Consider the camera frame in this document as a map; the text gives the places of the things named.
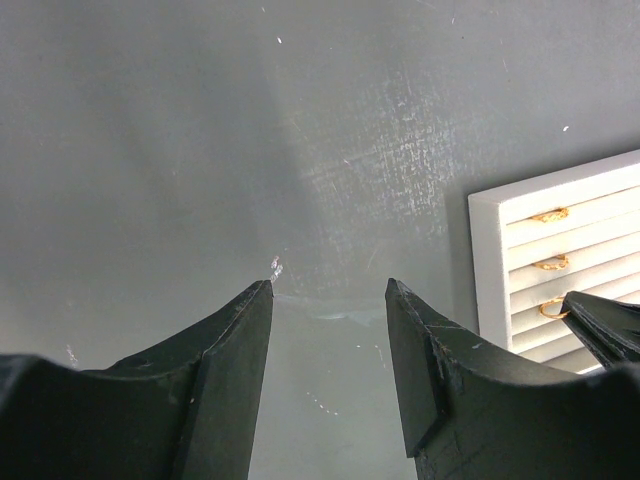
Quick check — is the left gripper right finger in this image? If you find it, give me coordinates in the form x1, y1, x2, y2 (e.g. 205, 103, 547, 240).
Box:
385, 280, 639, 479

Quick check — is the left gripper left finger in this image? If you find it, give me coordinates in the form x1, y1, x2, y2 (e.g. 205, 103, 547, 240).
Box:
1, 281, 273, 479

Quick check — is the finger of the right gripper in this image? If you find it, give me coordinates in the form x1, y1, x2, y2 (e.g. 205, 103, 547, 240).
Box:
562, 291, 639, 368

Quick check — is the gold ring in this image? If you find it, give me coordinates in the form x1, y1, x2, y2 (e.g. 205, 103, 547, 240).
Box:
530, 206, 570, 225
532, 254, 570, 272
538, 298, 569, 319

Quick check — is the beige ring tray drawer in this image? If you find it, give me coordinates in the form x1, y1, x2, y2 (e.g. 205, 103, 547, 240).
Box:
468, 151, 639, 374

